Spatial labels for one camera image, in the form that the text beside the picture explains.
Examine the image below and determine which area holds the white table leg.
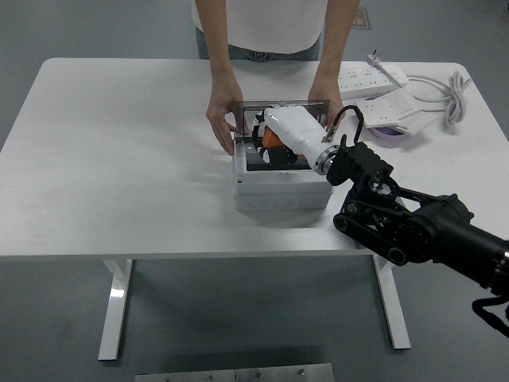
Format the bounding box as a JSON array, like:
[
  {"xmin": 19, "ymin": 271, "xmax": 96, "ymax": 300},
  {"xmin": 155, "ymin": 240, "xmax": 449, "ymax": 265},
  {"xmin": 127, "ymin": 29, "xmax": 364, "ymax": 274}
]
[
  {"xmin": 98, "ymin": 258, "xmax": 134, "ymax": 362},
  {"xmin": 372, "ymin": 254, "xmax": 411, "ymax": 351}
]

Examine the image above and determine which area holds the orange cylindrical battery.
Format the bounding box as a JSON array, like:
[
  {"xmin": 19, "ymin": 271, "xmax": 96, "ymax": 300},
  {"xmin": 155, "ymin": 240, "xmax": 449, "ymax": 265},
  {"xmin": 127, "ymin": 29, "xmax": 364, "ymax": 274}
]
[{"xmin": 260, "ymin": 126, "xmax": 308, "ymax": 163}]

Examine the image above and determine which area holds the grey plastic enclosure box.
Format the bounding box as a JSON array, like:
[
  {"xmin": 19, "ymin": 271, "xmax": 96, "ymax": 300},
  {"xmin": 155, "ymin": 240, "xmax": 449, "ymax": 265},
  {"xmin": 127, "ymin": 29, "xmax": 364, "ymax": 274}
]
[{"xmin": 231, "ymin": 131, "xmax": 335, "ymax": 212}]

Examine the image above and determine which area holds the person's left hand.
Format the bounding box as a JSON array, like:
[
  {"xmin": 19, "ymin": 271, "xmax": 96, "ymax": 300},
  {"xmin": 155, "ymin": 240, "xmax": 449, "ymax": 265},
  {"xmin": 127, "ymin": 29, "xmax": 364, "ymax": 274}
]
[{"xmin": 308, "ymin": 77, "xmax": 345, "ymax": 129}]

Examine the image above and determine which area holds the person's right hand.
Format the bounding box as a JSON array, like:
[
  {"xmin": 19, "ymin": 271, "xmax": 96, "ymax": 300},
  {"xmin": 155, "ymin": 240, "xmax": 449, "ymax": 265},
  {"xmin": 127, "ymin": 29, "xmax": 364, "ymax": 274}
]
[{"xmin": 205, "ymin": 83, "xmax": 251, "ymax": 156}]

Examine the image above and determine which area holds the brown floor sign sticker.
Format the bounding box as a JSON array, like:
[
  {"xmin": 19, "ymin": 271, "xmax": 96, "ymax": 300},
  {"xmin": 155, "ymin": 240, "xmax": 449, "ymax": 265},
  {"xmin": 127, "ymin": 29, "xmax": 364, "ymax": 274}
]
[{"xmin": 353, "ymin": 6, "xmax": 373, "ymax": 31}]

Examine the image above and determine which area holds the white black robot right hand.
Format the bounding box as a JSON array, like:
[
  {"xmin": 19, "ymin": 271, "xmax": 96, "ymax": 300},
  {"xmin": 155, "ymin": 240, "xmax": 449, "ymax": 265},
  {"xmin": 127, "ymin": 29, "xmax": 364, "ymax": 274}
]
[{"xmin": 245, "ymin": 103, "xmax": 338, "ymax": 167}]

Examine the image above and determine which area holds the person torso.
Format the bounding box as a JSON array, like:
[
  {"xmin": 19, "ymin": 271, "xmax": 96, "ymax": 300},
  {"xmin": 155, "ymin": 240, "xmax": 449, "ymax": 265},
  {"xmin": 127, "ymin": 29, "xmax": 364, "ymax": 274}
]
[{"xmin": 191, "ymin": 0, "xmax": 330, "ymax": 63}]

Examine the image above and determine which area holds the white power cord with plug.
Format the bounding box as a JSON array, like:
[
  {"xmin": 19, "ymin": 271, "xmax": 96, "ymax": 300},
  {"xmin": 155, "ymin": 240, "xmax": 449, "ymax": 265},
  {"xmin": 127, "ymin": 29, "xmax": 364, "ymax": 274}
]
[{"xmin": 367, "ymin": 49, "xmax": 473, "ymax": 127}]

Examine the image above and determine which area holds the long white power strip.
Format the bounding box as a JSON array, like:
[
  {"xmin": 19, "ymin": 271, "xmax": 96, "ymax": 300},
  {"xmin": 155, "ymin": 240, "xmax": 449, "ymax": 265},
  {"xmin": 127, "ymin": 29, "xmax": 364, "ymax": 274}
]
[{"xmin": 337, "ymin": 66, "xmax": 410, "ymax": 100}]

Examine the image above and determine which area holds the smoky transparent hinged box lid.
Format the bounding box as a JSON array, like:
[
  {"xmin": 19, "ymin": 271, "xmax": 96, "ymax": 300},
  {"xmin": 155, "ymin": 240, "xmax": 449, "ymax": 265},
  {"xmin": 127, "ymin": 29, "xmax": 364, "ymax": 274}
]
[{"xmin": 234, "ymin": 99, "xmax": 331, "ymax": 138}]

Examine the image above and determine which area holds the white socket panel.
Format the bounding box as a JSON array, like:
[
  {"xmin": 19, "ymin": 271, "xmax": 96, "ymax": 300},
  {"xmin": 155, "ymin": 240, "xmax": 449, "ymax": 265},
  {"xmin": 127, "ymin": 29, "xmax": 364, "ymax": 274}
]
[{"xmin": 355, "ymin": 90, "xmax": 417, "ymax": 128}]

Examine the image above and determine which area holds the purple round dish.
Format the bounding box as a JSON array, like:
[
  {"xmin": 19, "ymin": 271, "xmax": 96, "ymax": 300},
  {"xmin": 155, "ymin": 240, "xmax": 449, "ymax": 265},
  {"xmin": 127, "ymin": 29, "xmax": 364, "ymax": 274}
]
[{"xmin": 363, "ymin": 95, "xmax": 410, "ymax": 143}]

